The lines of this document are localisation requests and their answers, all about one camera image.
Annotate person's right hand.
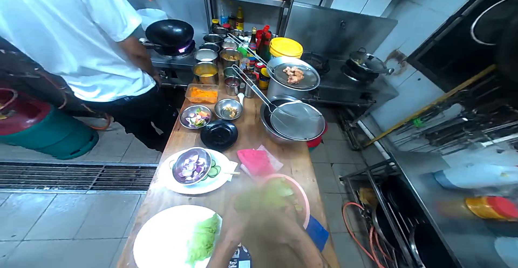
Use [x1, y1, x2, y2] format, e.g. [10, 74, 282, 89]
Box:
[256, 198, 302, 247]

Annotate person's left hand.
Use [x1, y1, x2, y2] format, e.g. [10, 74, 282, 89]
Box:
[222, 195, 260, 244]

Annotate green lettuce leaf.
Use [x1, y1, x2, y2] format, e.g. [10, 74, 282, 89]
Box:
[235, 178, 297, 213]

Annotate person's right forearm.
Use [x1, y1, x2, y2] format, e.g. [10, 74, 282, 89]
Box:
[272, 233, 324, 268]

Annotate person's left forearm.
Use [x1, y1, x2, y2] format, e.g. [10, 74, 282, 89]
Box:
[206, 236, 243, 268]

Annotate pile of pale green lettuce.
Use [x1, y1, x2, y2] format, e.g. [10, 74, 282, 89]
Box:
[279, 179, 304, 222]

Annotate pink round basin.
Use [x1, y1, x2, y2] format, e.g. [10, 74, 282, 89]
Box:
[262, 174, 311, 230]

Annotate sliced cucumbers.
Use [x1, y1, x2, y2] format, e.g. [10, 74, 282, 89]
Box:
[207, 160, 222, 179]

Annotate bright pink cloth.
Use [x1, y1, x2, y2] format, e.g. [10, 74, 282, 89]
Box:
[237, 148, 276, 177]

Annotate blue flat object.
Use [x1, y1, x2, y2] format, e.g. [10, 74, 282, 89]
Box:
[305, 215, 329, 253]

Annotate dark blue printed package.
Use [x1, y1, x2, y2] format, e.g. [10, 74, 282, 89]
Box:
[228, 244, 252, 268]

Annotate bunch of bright green lettuce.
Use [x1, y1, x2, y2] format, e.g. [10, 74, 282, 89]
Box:
[187, 213, 221, 267]

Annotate translucent pink plastic bag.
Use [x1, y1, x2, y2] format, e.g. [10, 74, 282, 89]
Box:
[240, 144, 284, 180]

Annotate pile of chopped purple onions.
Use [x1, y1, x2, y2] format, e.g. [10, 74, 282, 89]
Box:
[178, 154, 209, 182]

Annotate black round plate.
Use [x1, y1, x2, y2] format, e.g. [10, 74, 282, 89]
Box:
[200, 119, 239, 152]

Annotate white oval plate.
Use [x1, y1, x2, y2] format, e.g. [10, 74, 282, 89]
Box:
[161, 147, 234, 195]

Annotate large steel mixing bowl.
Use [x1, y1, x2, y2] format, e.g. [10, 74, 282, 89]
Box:
[260, 95, 325, 144]

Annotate large white plate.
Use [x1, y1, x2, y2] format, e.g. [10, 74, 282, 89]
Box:
[133, 204, 223, 268]

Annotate small steel bowl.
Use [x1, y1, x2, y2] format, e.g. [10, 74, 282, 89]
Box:
[214, 98, 243, 121]

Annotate pile of chopped mixed vegetables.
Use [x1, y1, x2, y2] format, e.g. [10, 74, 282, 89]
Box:
[186, 109, 210, 128]

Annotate pile of orange shredded carrots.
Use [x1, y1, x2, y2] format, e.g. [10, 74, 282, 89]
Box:
[190, 87, 218, 103]

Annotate glass jar with steel lid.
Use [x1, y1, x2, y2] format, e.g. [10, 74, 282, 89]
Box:
[244, 73, 257, 99]

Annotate large steel stockpot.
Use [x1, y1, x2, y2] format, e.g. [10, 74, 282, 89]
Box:
[267, 56, 318, 101]

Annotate dark jar with yellow lid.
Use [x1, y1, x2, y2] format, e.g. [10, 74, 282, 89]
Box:
[258, 67, 271, 91]

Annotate clear plastic container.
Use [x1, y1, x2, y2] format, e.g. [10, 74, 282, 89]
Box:
[185, 83, 219, 104]

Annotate steel pot with yellow liquid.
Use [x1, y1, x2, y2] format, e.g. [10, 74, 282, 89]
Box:
[193, 61, 219, 86]

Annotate pile of cooked meat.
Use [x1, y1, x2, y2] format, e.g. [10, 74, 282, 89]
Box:
[283, 66, 305, 85]

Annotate steel stove with burners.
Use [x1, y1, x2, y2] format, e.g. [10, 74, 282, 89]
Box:
[287, 2, 399, 151]

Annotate steel pot with brown contents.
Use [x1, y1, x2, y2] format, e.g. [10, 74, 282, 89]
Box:
[220, 48, 242, 69]

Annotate steel rack table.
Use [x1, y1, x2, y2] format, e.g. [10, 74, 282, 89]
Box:
[340, 151, 518, 268]

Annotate steel gas stove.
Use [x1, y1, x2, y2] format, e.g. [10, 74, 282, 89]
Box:
[148, 37, 205, 88]

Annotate dark bottle with red cap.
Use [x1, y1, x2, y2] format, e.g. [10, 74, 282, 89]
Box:
[258, 25, 272, 62]

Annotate yellow lidded bucket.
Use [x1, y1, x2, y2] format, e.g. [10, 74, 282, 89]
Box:
[270, 37, 304, 60]

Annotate dark sauce bottle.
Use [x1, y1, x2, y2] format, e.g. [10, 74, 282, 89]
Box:
[248, 27, 258, 56]

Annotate steel pot with glass lid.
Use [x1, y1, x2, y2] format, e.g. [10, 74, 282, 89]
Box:
[342, 47, 395, 83]

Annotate metal floor drain grate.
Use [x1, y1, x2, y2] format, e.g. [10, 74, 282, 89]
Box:
[0, 162, 158, 194]

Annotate yellow pole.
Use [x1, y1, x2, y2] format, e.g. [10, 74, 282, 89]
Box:
[364, 64, 497, 148]

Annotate black wok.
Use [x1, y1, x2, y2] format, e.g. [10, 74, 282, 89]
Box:
[139, 19, 196, 56]

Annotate red and green gas cylinder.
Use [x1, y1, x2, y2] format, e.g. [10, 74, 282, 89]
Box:
[0, 88, 100, 160]

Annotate clear plastic bottle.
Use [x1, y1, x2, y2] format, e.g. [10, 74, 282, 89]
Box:
[433, 164, 518, 189]

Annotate yellow jar with red lid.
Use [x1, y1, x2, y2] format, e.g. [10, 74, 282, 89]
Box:
[465, 195, 518, 221]

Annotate white round bowl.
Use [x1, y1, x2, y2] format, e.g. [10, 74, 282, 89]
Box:
[136, 8, 168, 31]

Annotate steel bowl with rim handles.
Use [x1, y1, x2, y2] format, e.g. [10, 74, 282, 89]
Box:
[170, 147, 213, 186]

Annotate round long-handled mesh strainer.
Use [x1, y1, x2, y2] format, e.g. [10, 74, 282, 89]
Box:
[232, 64, 326, 141]
[227, 33, 321, 91]

